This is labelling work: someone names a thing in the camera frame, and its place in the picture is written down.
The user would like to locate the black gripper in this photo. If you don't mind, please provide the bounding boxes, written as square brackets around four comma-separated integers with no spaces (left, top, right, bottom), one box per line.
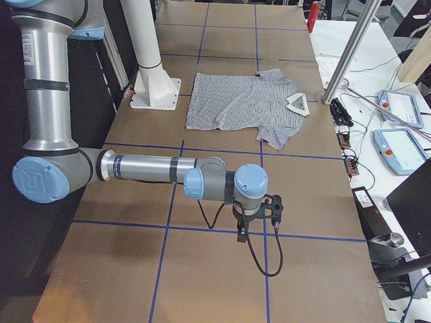
[232,201,248,243]

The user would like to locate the striped polo shirt white collar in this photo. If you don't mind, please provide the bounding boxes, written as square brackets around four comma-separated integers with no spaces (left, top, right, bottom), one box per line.
[185,68,311,151]

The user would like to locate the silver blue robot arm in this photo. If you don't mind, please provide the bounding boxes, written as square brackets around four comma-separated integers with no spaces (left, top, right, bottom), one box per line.
[9,1,273,242]

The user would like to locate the orange black connector strip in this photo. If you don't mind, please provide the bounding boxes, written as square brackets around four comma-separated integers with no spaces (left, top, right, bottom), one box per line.
[337,132,359,178]

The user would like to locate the black box with label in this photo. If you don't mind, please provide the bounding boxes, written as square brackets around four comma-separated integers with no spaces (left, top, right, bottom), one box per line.
[352,186,391,240]

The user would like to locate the black clamp tool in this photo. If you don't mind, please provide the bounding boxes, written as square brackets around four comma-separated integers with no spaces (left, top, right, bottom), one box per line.
[330,98,354,127]

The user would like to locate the black monitor stand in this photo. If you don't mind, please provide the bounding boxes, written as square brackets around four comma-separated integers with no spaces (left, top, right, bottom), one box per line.
[368,159,430,300]

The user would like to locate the lower blue teach pendant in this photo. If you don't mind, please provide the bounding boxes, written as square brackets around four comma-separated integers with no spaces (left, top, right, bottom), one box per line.
[372,128,428,176]

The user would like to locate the blue teach pendant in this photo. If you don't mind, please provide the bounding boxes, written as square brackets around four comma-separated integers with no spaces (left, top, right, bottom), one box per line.
[372,128,428,176]
[378,90,424,129]

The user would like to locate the upper blue teach pendant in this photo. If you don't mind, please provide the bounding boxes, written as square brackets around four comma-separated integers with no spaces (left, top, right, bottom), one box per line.
[378,90,424,129]

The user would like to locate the red cylinder bottle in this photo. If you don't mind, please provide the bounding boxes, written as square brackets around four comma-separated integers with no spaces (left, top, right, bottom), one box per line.
[306,1,321,34]

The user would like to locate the wooden beam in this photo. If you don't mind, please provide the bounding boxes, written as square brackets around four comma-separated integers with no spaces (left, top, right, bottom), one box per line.
[398,10,430,83]

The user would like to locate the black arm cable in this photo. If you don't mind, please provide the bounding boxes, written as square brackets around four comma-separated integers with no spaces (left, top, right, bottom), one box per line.
[197,198,284,278]

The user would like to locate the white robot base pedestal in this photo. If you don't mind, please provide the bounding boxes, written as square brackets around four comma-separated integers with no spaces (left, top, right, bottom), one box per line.
[121,0,181,110]

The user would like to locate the aluminium frame post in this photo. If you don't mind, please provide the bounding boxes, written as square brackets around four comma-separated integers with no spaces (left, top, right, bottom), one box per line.
[323,0,381,104]

